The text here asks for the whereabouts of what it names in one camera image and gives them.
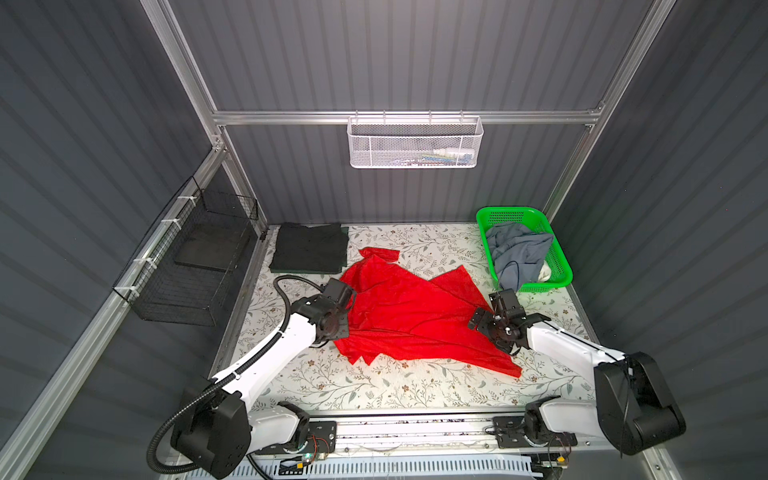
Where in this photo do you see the red t-shirt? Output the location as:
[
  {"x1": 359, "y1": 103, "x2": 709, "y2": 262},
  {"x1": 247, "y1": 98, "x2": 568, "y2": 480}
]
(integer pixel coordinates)
[{"x1": 334, "y1": 247, "x2": 522, "y2": 378}]

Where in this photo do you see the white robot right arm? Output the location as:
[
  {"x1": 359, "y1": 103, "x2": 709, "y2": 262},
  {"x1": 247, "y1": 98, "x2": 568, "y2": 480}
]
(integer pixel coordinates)
[{"x1": 468, "y1": 290, "x2": 687, "y2": 455}]

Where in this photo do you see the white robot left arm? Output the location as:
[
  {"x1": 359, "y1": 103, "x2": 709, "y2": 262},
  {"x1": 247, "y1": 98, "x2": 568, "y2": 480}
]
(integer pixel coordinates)
[{"x1": 146, "y1": 275, "x2": 356, "y2": 479}]

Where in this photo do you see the white garment in basket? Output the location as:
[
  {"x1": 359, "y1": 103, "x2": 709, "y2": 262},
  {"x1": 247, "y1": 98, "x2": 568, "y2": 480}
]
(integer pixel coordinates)
[{"x1": 537, "y1": 262, "x2": 552, "y2": 283}]

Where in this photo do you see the folded black t-shirt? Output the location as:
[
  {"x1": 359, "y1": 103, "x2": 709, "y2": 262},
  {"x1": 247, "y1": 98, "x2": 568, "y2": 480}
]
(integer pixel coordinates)
[{"x1": 269, "y1": 223, "x2": 349, "y2": 275}]

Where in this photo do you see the grey t-shirt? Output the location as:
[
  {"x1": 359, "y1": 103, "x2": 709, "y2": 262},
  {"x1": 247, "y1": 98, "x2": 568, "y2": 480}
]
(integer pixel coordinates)
[{"x1": 485, "y1": 222, "x2": 554, "y2": 291}]

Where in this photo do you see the green plastic laundry basket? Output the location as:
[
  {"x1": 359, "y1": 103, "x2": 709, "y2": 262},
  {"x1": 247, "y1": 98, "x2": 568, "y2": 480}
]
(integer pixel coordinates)
[{"x1": 476, "y1": 207, "x2": 573, "y2": 292}]

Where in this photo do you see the white spray bottle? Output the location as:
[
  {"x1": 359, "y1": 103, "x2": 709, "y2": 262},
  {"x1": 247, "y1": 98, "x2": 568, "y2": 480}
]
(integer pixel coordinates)
[{"x1": 423, "y1": 148, "x2": 476, "y2": 165}]

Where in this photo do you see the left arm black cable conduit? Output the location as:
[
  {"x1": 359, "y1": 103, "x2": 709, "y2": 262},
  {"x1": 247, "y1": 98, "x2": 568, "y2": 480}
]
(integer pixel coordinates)
[{"x1": 146, "y1": 274, "x2": 328, "y2": 475}]

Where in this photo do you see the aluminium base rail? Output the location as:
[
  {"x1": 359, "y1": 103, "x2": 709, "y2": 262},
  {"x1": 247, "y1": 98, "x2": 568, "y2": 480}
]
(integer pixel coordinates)
[{"x1": 173, "y1": 410, "x2": 655, "y2": 457}]

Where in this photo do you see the black wire basket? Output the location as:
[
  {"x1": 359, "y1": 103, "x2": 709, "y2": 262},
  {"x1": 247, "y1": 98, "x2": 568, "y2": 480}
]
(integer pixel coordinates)
[{"x1": 113, "y1": 179, "x2": 259, "y2": 327}]

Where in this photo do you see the white slotted cable duct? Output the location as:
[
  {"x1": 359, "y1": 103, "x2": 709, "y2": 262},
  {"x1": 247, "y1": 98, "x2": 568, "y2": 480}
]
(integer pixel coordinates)
[{"x1": 184, "y1": 455, "x2": 535, "y2": 480}]

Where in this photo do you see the white wire mesh basket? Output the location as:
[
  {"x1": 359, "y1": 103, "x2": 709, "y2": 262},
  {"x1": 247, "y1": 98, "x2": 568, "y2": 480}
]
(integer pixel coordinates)
[{"x1": 346, "y1": 114, "x2": 484, "y2": 169}]

